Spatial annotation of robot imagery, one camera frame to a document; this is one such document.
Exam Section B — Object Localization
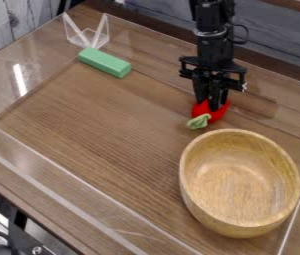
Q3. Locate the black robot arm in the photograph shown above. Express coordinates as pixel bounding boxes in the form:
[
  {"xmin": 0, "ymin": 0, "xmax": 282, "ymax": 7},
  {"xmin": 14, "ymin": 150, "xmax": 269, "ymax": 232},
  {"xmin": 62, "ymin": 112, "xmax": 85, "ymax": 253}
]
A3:
[{"xmin": 179, "ymin": 0, "xmax": 248, "ymax": 111}]

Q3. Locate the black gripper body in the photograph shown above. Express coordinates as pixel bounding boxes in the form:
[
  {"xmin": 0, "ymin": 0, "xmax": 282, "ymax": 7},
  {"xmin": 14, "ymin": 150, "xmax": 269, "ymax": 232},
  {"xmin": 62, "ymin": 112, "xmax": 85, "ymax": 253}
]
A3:
[{"xmin": 178, "ymin": 56, "xmax": 248, "ymax": 92}]

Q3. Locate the red plush strawberry toy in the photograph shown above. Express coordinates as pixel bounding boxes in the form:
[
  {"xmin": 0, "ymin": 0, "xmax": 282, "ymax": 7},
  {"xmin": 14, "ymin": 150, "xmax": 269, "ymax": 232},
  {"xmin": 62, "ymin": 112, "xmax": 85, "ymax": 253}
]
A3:
[{"xmin": 186, "ymin": 100, "xmax": 229, "ymax": 130}]

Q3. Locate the wooden bowl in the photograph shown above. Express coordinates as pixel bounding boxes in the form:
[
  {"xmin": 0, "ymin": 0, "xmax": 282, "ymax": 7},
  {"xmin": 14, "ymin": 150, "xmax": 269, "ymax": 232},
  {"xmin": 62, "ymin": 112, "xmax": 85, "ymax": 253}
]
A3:
[{"xmin": 178, "ymin": 129, "xmax": 300, "ymax": 239}]

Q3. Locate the black table clamp bracket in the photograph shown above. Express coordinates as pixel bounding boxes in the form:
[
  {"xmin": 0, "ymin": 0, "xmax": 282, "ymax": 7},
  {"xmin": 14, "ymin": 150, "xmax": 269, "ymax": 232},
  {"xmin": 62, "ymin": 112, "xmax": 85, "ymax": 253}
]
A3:
[{"xmin": 8, "ymin": 209, "xmax": 55, "ymax": 255}]

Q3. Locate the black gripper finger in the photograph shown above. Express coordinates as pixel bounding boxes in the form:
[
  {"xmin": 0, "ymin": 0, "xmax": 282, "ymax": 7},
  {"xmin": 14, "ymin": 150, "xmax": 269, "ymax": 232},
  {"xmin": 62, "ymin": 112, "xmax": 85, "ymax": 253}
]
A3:
[
  {"xmin": 192, "ymin": 74, "xmax": 209, "ymax": 104},
  {"xmin": 209, "ymin": 79, "xmax": 228, "ymax": 111}
]

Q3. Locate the clear acrylic corner bracket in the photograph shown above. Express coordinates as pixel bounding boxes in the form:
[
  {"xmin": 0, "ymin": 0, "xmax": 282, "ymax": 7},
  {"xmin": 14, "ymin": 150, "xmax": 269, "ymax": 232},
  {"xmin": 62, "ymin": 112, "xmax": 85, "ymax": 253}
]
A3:
[{"xmin": 62, "ymin": 13, "xmax": 110, "ymax": 49}]

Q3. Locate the green rectangular block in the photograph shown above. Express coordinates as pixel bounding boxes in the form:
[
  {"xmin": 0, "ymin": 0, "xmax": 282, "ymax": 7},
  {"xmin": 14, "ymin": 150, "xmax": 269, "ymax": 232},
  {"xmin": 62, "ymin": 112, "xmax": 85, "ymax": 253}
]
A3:
[{"xmin": 78, "ymin": 48, "xmax": 131, "ymax": 79}]

